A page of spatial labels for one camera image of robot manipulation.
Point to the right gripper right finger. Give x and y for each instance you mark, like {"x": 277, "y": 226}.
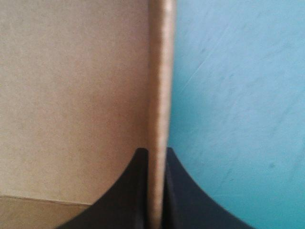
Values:
{"x": 186, "y": 205}

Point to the brown cardboard box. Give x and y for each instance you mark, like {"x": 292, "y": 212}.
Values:
{"x": 71, "y": 95}

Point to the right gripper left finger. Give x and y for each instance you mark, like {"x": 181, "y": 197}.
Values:
{"x": 124, "y": 202}

